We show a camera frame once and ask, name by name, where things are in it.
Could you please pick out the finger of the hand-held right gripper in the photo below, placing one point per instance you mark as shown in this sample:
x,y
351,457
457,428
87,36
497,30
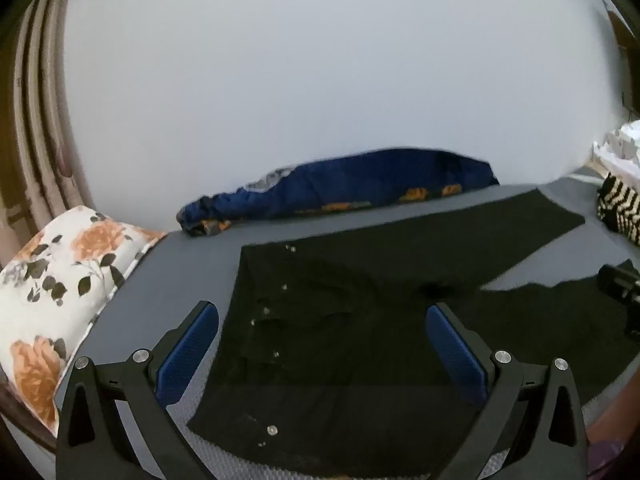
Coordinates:
x,y
617,280

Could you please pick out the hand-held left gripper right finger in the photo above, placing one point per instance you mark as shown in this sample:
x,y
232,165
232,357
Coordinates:
x,y
457,355

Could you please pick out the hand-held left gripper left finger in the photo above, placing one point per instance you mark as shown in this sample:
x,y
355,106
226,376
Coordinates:
x,y
187,355

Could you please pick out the black pants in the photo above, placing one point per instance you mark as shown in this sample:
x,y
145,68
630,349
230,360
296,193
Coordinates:
x,y
350,335

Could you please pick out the black yellow striped cloth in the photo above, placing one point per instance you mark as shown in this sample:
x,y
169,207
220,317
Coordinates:
x,y
622,210

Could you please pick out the grey mesh bed mattress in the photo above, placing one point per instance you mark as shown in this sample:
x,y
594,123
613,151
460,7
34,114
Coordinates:
x,y
200,255

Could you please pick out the white cloth pile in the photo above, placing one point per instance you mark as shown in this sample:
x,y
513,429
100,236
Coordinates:
x,y
622,142

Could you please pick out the white floral pillow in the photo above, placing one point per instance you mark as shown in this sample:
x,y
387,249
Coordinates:
x,y
50,285

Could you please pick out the person's purple clothing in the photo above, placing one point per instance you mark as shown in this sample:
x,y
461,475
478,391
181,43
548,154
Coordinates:
x,y
607,445

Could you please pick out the blue floral blanket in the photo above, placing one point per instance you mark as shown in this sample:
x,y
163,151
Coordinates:
x,y
350,185

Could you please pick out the brown wooden furniture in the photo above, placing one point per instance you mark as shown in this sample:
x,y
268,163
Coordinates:
x,y
620,30

